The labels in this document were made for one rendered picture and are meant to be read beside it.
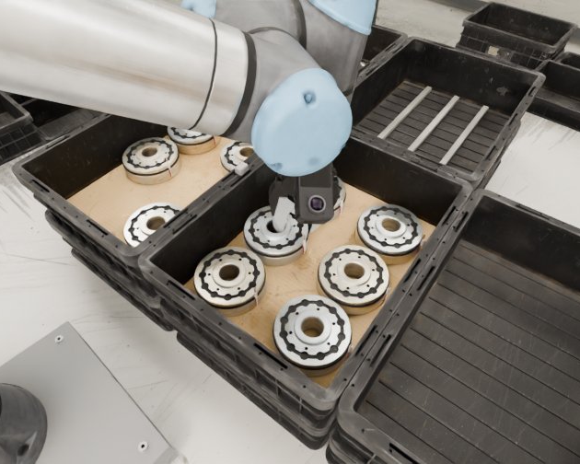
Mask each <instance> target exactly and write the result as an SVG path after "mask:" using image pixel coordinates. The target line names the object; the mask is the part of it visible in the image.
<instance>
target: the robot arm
mask: <svg viewBox="0 0 580 464"><path fill-rule="evenodd" d="M375 4H376V0H183V1H182V3H181V5H180V6H177V5H174V4H172V3H170V2H167V1H165V0H0V90H3V91H6V92H11V93H16V94H19V95H24V96H29V97H33V98H37V99H46V100H49V101H54V102H59V103H63V104H67V105H72V106H76V107H80V108H85V109H89V110H97V111H101V112H106V113H110V114H115V115H119V116H123V117H128V118H132V119H136V120H141V121H145V122H153V123H157V124H162V125H167V126H170V127H175V128H180V129H184V130H188V131H193V132H197V133H205V134H210V135H213V136H220V137H224V138H227V139H230V140H235V141H240V142H244V143H249V144H252V146H253V148H254V151H255V153H256V154H257V155H258V156H259V157H260V158H262V160H263V161H264V162H265V164H266V165H267V166H268V167H269V168H271V169H272V170H273V171H275V172H277V173H278V176H279V177H278V176H276V177H275V181H274V182H273V183H272V184H271V186H270V189H269V203H270V207H271V213H272V218H273V226H274V228H275V230H276V231H277V233H281V232H283V231H284V230H285V225H286V223H287V222H288V218H287V217H288V215H289V213H291V212H292V211H293V210H294V207H295V218H296V221H297V223H299V224H307V225H308V230H309V234H312V233H313V232H314V231H315V230H316V229H317V228H318V227H319V226H320V225H324V224H326V223H327V222H329V221H330V220H331V219H332V218H333V217H334V206H335V204H336V203H337V201H338V198H339V190H338V183H339V181H338V177H334V176H336V175H337V172H336V169H335V168H334V167H333V165H332V162H333V161H334V158H335V157H336V156H338V155H339V154H340V152H341V150H342V148H344V147H345V143H346V141H347V140H348V138H349V135H350V132H351V129H352V118H353V117H352V112H351V108H350V105H351V101H352V97H353V93H354V84H355V81H356V78H357V75H358V71H359V67H360V64H361V61H362V57H363V54H364V50H365V44H366V41H367V37H368V35H369V34H370V32H371V25H372V20H373V16H374V12H375V8H376V6H375ZM294 198H295V199H294ZM47 427H48V422H47V415H46V411H45V410H44V407H43V405H42V404H41V402H40V401H39V400H38V399H37V398H36V397H35V396H34V395H33V394H31V393H30V392H29V391H28V390H26V389H24V388H22V387H20V386H17V385H13V384H7V383H0V464H35V463H36V461H37V459H38V458H39V456H40V454H41V451H42V449H43V446H44V443H45V439H46V435H47Z"/></svg>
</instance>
